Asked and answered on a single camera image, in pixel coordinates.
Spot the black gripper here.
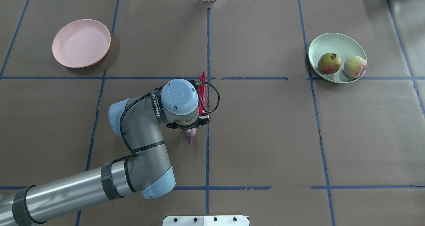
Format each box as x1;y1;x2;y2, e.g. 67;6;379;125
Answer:
165;114;211;130

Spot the purple eggplant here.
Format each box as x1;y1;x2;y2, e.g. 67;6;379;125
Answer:
184;128;197;145

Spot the red chili pepper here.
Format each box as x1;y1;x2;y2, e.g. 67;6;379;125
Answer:
198;71;206;115

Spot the red-green pomegranate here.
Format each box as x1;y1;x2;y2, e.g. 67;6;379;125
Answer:
317;53;341;75

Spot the pink peach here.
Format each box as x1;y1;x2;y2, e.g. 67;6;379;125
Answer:
343;56;368;79

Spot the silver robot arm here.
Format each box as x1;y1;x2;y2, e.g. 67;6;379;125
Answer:
1;79;210;226

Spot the pink plate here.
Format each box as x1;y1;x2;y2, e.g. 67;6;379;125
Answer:
52;19;111;68

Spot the light green plate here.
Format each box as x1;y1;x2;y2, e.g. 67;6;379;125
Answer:
307;33;367;84

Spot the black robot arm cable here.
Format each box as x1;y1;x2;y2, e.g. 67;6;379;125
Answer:
112;81;220;163

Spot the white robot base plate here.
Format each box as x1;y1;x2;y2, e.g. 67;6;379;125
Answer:
162;215;250;226

